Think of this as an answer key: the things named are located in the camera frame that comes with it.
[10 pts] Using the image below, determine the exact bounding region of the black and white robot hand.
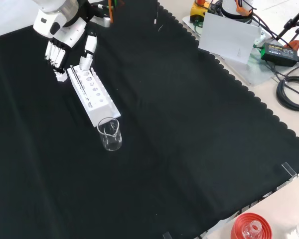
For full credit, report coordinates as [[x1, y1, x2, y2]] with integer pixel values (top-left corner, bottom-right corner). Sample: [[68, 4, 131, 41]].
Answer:
[[33, 9, 98, 83]]

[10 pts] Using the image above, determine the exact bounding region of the black power adapter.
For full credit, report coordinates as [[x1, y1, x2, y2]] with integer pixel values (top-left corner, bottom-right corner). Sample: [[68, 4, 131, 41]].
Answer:
[[260, 42, 299, 67]]

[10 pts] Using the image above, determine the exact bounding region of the grey metal base plate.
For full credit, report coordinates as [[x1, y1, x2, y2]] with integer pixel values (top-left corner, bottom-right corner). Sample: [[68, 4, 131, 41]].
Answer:
[[181, 14, 286, 87]]

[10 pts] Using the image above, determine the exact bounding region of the clear glass flask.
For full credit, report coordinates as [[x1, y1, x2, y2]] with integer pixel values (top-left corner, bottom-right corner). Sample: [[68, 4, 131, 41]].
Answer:
[[242, 221, 263, 239]]

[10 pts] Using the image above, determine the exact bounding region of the coiled black cable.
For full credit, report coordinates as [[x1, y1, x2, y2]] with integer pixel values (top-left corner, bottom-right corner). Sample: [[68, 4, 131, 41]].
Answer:
[[276, 76, 299, 112]]

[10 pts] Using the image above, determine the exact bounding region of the clear glass rod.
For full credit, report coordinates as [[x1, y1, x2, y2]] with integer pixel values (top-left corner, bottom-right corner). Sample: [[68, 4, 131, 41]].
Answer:
[[69, 64, 91, 100]]

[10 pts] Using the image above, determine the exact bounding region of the yellow stop button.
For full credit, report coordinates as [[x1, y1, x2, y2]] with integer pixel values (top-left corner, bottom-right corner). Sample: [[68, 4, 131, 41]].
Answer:
[[190, 0, 212, 23]]

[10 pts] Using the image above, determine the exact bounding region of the orange cable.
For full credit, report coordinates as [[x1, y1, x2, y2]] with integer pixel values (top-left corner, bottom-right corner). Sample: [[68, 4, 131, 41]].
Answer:
[[107, 0, 115, 23]]

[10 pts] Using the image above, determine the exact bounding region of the white test tube rack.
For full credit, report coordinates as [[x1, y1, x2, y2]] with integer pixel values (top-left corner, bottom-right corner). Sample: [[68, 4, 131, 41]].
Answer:
[[66, 64, 122, 128]]

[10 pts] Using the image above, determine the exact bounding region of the clear graduated glass beaker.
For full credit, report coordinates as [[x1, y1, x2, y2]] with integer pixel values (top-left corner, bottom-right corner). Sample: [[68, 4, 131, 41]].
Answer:
[[97, 117, 123, 152]]

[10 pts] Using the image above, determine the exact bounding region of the orange clamp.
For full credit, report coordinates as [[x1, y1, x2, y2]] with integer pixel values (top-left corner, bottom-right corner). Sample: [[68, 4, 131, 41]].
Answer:
[[284, 39, 299, 52]]

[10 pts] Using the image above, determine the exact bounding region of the black bench cloth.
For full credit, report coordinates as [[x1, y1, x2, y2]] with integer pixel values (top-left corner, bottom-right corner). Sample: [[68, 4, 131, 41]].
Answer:
[[0, 0, 299, 239]]

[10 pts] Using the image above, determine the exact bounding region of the pale board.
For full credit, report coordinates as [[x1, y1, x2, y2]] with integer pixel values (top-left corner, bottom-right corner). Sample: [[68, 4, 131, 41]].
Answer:
[[198, 12, 259, 65]]

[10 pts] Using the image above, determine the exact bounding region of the black tripod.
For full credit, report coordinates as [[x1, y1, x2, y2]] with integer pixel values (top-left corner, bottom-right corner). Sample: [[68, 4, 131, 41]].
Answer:
[[271, 2, 299, 49]]

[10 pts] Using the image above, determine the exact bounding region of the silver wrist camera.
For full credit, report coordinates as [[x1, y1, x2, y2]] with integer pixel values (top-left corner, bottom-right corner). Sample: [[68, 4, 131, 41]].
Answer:
[[91, 16, 112, 28]]

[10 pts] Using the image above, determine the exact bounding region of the red ribbed round stand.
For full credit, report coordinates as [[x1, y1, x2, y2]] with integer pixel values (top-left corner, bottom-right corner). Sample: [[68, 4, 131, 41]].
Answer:
[[230, 212, 273, 239]]

